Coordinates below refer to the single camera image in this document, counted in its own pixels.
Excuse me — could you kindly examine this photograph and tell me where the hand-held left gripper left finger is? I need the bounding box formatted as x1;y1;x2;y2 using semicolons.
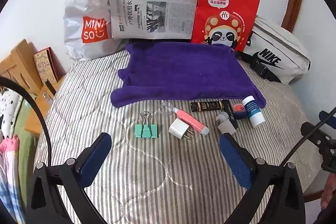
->
25;132;112;216

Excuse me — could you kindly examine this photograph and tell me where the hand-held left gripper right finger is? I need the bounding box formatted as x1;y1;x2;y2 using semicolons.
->
219;133;306;224

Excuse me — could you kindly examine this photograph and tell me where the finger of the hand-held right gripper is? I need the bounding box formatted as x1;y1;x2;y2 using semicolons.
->
318;107;336;123
301;122;336;151

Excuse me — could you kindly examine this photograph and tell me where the white bottle with blue label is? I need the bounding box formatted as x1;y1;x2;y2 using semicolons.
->
242;95;264;128

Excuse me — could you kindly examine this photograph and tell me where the black card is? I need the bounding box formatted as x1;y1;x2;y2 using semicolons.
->
221;99;238;132

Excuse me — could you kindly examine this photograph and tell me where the orange and blue eraser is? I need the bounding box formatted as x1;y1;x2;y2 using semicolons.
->
232;104;246;120

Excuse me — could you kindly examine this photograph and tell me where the green binder clip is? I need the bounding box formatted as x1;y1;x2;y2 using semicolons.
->
134;111;159;139

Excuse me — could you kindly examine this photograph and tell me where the pink and white tube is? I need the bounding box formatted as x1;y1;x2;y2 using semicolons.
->
172;108;210;136

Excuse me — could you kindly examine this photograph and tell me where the white charger plug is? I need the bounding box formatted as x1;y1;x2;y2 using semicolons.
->
168;119;195;141

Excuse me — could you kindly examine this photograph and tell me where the person's right hand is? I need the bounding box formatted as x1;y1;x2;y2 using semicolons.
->
321;175;336;211

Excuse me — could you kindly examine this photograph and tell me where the black and gold tube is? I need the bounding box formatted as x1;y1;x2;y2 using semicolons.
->
190;101;223;113

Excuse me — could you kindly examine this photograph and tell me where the striped grey blanket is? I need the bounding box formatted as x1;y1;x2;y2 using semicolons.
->
37;49;327;224

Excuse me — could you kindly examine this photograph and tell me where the green cloth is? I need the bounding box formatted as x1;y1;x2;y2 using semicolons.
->
12;101;40;170

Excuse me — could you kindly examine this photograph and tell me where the pink cloth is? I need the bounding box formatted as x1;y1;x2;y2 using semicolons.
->
0;135;20;177

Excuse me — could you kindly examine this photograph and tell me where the blue checked cloth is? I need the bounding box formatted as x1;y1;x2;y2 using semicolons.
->
0;169;27;215

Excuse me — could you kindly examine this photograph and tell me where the white waist bag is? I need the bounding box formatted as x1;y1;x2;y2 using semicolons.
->
235;15;312;86

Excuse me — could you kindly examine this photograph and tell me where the white polka dot cloth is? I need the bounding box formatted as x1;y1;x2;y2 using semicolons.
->
0;86;24;140

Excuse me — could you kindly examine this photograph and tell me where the purple towel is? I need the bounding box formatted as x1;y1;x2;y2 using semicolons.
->
110;42;266;108

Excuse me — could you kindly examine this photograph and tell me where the white plastic shopping bag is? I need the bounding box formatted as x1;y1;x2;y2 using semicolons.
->
64;0;126;61

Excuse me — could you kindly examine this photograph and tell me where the wooden nightstand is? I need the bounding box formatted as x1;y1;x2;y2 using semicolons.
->
0;39;66;138

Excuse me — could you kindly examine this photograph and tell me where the red paper bag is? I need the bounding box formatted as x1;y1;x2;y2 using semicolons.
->
191;0;261;52

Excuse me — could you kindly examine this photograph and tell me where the folded newspaper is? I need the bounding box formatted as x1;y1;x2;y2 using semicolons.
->
108;0;200;43

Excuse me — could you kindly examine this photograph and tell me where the black cable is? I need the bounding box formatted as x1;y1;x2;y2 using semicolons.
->
0;76;53;168
282;107;336;165

